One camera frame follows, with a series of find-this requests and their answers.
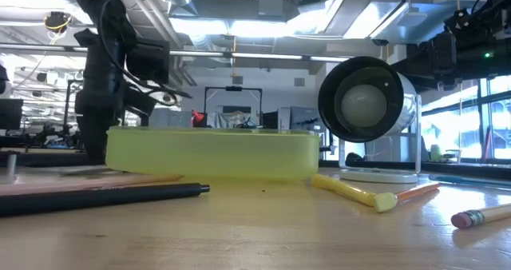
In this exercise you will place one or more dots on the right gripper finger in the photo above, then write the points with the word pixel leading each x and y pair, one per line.
pixel 409 68

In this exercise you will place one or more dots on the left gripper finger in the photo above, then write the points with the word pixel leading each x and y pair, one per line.
pixel 96 138

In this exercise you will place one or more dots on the natural wood pencil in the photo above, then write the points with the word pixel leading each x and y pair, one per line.
pixel 80 184

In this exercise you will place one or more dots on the black pen white print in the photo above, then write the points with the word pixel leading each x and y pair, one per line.
pixel 100 198

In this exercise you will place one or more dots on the yellow-green translucent supply box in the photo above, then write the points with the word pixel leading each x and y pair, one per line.
pixel 211 154

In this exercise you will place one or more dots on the orange pencil yellow cap eraser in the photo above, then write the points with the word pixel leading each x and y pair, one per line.
pixel 385 202

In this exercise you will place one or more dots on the yellow highlighter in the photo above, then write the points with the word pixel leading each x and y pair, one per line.
pixel 343 189

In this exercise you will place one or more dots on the yellow pencil green ferrule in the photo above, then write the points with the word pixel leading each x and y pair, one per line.
pixel 471 218

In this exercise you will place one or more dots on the grey partition box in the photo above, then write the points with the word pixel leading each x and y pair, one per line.
pixel 169 118

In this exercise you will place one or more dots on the white cylindrical spot lamp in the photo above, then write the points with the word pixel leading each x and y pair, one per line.
pixel 363 102

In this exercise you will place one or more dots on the black monitor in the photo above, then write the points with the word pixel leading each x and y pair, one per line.
pixel 10 114

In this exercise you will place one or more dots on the green bottle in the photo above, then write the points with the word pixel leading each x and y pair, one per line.
pixel 436 153

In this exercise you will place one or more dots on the red object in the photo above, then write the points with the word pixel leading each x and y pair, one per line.
pixel 197 117

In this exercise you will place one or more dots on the black round object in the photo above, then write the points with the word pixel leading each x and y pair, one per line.
pixel 354 160

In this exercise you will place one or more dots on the white lamp stand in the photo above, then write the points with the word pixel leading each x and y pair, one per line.
pixel 377 177

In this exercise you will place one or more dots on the grey cabinet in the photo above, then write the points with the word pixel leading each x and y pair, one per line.
pixel 299 118

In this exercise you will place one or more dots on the black rig frame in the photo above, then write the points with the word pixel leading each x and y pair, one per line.
pixel 66 102
pixel 233 88

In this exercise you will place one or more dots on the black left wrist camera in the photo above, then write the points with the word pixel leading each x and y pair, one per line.
pixel 147 62

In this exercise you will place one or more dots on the black aluminium table frame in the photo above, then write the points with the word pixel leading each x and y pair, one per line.
pixel 48 158

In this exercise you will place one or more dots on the silver metal post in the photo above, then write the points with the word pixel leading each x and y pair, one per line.
pixel 12 164

